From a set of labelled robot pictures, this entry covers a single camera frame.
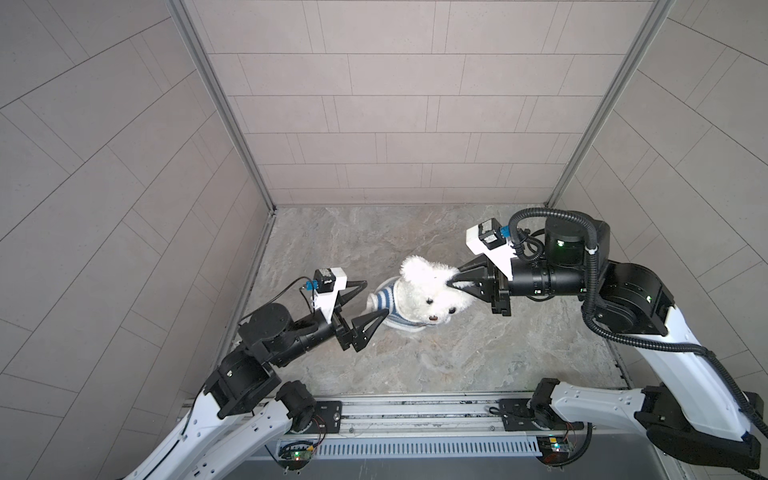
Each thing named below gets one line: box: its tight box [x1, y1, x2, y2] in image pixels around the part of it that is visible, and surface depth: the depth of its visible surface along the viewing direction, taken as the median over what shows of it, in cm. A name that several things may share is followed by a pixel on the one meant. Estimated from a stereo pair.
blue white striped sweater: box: [366, 276, 428, 332], surface depth 56 cm
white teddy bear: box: [394, 255, 475, 325], surface depth 48 cm
